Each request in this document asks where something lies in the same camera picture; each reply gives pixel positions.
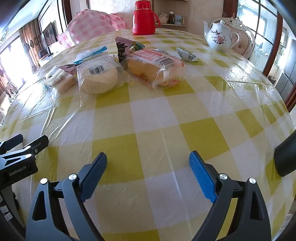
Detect white television cabinet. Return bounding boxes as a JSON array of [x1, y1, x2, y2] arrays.
[[38, 44, 61, 67]]

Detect clear beige cookie packet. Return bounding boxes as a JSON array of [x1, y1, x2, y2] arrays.
[[51, 74, 77, 98]]

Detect grey refrigerator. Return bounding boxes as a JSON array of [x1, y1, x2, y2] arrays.
[[275, 53, 296, 99]]

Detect round white cake packet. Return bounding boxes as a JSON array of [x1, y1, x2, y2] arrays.
[[76, 56, 126, 102]]

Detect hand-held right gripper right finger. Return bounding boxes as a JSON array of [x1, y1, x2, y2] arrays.
[[188, 150, 272, 241]]

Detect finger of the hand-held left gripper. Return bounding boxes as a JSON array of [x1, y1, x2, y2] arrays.
[[22, 135, 49, 160], [0, 134, 24, 151]]

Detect red thermos jug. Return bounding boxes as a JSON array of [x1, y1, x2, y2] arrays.
[[132, 0, 161, 36]]

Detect black rounded object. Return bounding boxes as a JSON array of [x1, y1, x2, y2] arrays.
[[275, 134, 296, 177]]

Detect white ornate chair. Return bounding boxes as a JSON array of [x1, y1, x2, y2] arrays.
[[222, 17, 255, 59]]

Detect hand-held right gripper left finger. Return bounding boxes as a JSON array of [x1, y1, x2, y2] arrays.
[[25, 152, 108, 241]]

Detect green white snack packet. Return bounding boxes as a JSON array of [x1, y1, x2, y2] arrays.
[[176, 47, 199, 63]]

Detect black flat television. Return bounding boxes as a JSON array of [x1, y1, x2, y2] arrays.
[[43, 22, 58, 48]]

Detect white floral teapot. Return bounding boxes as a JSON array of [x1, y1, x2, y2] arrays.
[[203, 20, 241, 52]]

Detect yellow checked tablecloth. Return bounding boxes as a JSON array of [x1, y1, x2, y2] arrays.
[[0, 28, 296, 241]]

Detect bread loaf packet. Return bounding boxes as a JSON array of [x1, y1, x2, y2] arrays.
[[127, 49, 186, 90]]

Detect green gold snack packet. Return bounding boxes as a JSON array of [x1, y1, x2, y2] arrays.
[[129, 42, 145, 53]]

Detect brown wooden door frame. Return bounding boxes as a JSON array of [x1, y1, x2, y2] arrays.
[[63, 0, 91, 26]]

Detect clear blue-edged packet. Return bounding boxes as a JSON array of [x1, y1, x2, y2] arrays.
[[73, 46, 108, 64], [43, 65, 68, 90]]

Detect wooden corner shelf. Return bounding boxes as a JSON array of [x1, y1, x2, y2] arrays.
[[152, 0, 189, 27]]

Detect brown patterned curtain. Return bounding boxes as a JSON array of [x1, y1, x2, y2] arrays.
[[19, 18, 48, 70]]

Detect pink checked cloth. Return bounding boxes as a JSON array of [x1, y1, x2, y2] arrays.
[[57, 9, 127, 49]]

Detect wooden framed glass door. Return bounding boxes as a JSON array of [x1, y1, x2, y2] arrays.
[[236, 0, 296, 107]]

